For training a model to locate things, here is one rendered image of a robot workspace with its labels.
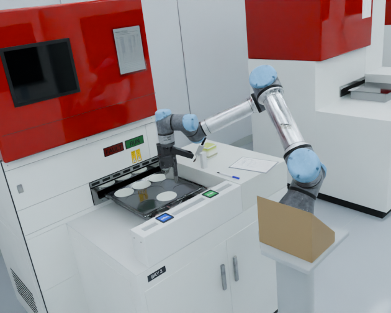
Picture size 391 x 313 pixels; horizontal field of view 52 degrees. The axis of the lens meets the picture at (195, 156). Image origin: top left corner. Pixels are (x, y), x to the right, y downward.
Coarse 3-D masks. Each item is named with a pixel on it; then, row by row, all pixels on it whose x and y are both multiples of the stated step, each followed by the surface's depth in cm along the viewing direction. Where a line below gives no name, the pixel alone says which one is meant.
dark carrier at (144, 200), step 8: (128, 184) 213; (152, 184) 210; (160, 184) 209; (168, 184) 208; (176, 184) 207; (184, 184) 206; (192, 184) 205; (112, 192) 207; (136, 192) 204; (144, 192) 203; (152, 192) 202; (160, 192) 201; (176, 192) 199; (184, 192) 198; (120, 200) 197; (128, 200) 197; (136, 200) 196; (144, 200) 194; (152, 200) 194; (136, 208) 188; (144, 208) 187; (152, 208) 186
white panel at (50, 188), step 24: (144, 120) 217; (72, 144) 192; (96, 144) 201; (144, 144) 221; (24, 168) 179; (48, 168) 187; (72, 168) 195; (96, 168) 204; (120, 168) 214; (24, 192) 182; (48, 192) 189; (72, 192) 197; (24, 216) 184; (48, 216) 192; (72, 216) 200
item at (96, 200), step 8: (144, 168) 222; (152, 168) 226; (160, 168) 231; (120, 176) 214; (128, 176) 217; (104, 184) 207; (112, 184) 211; (96, 192) 205; (96, 200) 206; (104, 200) 209
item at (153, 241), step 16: (224, 192) 180; (240, 192) 186; (176, 208) 171; (192, 208) 169; (208, 208) 173; (224, 208) 180; (240, 208) 188; (144, 224) 161; (160, 224) 160; (176, 224) 162; (192, 224) 169; (208, 224) 175; (144, 240) 153; (160, 240) 158; (176, 240) 164; (192, 240) 171; (144, 256) 157; (160, 256) 160
